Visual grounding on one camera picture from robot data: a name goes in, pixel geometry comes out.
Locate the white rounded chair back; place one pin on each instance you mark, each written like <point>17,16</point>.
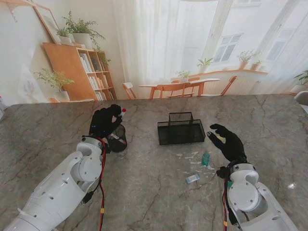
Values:
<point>302,98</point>

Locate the small blue white eraser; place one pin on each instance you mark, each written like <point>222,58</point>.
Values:
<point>192,179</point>

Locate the black mesh pen cup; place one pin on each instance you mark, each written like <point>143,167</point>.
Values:
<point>119,146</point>

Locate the red marker with white label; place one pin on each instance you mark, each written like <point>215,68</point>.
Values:
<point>123,111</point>

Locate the black mesh desk tray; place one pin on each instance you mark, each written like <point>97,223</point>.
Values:
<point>180,134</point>

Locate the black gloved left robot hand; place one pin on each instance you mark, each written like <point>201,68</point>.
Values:
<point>103,120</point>

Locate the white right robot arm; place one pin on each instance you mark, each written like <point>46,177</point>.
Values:
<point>245,192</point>

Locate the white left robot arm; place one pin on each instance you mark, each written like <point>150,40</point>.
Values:
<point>60,187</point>

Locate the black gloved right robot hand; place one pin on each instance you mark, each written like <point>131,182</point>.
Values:
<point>233,146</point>

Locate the teal binder clip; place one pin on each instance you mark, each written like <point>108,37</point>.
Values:
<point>205,159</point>

